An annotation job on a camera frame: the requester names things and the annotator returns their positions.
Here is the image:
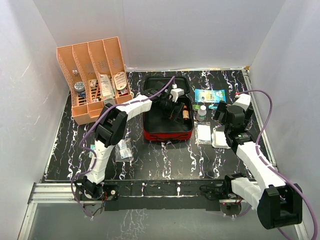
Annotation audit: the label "white bottle green label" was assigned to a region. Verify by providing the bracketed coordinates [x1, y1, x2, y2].
[196, 105, 207, 122]

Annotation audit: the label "white gauze pad pack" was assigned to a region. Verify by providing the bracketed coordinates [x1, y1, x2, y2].
[211, 131, 230, 149]

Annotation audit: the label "small teal sachet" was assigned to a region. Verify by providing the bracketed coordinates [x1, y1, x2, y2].
[208, 104, 218, 110]

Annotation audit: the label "small medicine boxes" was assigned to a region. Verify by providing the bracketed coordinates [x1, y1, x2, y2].
[89, 79, 101, 103]

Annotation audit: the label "clear bag of plasters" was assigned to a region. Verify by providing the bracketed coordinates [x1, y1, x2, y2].
[115, 138, 134, 162]

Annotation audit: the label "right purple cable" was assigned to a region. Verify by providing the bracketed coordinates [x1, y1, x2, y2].
[236, 89, 319, 240]

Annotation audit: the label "round blue tin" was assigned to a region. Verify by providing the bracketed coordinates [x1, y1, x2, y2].
[74, 81, 86, 97]

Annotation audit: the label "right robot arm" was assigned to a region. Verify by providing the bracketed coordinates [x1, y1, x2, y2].
[213, 101, 303, 230]

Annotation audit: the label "oval blister card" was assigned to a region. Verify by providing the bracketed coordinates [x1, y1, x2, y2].
[113, 71, 127, 91]

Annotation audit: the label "white medicine box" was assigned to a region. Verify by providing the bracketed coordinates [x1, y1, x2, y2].
[99, 74, 115, 99]

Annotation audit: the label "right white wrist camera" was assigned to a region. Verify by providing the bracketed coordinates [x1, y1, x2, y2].
[232, 93, 251, 111]

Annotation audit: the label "blue cotton swab bag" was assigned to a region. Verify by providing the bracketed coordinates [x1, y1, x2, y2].
[194, 89, 226, 104]

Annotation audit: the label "teal bandage packet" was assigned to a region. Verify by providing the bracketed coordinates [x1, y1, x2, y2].
[89, 144, 96, 158]

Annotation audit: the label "green wind oil box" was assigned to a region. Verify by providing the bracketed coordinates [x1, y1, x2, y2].
[192, 104, 201, 111]

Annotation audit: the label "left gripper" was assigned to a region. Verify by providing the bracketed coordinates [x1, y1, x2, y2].
[158, 97, 184, 125]

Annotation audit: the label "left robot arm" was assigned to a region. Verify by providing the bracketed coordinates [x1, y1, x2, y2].
[71, 76, 185, 200]

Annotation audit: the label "red black medicine case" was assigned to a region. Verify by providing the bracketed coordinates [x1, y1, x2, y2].
[143, 76, 194, 142]

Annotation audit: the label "orange plastic file organizer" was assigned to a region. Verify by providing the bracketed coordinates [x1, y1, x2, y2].
[56, 36, 133, 125]

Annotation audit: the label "purple cable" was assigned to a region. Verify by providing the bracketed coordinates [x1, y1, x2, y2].
[236, 89, 319, 240]
[71, 76, 176, 221]

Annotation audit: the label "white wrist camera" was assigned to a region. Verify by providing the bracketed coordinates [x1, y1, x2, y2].
[232, 93, 251, 111]
[170, 84, 185, 103]

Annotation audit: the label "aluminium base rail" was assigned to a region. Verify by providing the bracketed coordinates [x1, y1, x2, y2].
[17, 181, 310, 240]

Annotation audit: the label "gauze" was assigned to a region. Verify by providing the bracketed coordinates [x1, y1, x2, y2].
[194, 121, 212, 145]

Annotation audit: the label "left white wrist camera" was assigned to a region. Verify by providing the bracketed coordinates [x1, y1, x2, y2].
[170, 84, 185, 103]

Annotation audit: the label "brown bottle orange cap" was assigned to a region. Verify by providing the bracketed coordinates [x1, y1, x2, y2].
[182, 105, 190, 121]

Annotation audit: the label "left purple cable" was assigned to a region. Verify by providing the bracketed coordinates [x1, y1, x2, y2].
[71, 76, 176, 221]

